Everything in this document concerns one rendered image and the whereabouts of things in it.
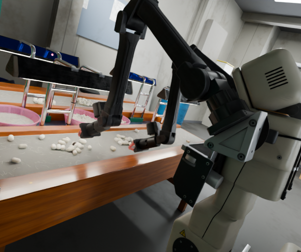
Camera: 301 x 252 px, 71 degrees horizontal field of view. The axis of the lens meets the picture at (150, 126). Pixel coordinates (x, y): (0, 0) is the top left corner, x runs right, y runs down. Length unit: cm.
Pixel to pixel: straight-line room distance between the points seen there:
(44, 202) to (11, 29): 265
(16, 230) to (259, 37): 702
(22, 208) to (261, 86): 77
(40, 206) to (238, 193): 62
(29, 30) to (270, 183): 309
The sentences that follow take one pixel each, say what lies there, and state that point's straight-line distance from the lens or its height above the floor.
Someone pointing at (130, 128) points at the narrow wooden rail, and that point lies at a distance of 157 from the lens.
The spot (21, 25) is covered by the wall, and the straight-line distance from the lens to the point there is 325.
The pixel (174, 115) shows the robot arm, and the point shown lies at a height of 106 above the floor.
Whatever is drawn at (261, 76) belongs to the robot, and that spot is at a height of 130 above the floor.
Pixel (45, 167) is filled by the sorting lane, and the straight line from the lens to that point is 93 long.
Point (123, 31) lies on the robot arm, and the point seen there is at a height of 131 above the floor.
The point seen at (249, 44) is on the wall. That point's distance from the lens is 725.
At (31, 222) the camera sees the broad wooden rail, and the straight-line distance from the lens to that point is 85.
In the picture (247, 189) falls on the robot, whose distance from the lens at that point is 67.
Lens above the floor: 124
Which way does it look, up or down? 15 degrees down
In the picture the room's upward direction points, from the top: 20 degrees clockwise
